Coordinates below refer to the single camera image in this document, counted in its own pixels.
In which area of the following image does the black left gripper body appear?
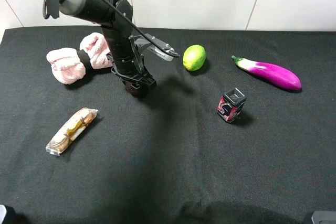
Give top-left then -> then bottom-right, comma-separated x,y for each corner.
105,35 -> 147,77

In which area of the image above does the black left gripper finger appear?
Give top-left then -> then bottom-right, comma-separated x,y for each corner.
115,73 -> 137,90
131,71 -> 156,88

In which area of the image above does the dark purple mangosteen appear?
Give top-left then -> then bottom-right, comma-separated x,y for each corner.
123,82 -> 149,99

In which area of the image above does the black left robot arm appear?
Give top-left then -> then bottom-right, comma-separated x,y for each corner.
43,0 -> 156,96

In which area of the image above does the green lime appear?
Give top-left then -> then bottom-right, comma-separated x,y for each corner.
183,45 -> 206,71

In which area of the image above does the pink rolled towel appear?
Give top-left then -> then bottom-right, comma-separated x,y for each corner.
46,33 -> 112,85

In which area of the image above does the clear wrapped snack bar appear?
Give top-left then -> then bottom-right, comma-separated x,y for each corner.
46,108 -> 99,156

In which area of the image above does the black floral tin box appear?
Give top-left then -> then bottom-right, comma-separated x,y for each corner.
217,88 -> 247,123

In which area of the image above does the black tablecloth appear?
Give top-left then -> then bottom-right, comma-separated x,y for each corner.
1,26 -> 335,223

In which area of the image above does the purple toy eggplant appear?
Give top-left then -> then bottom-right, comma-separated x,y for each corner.
231,56 -> 302,91

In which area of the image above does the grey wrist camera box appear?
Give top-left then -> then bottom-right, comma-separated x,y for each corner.
134,34 -> 180,61

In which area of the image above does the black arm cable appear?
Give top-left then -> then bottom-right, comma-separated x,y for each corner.
41,0 -> 169,51

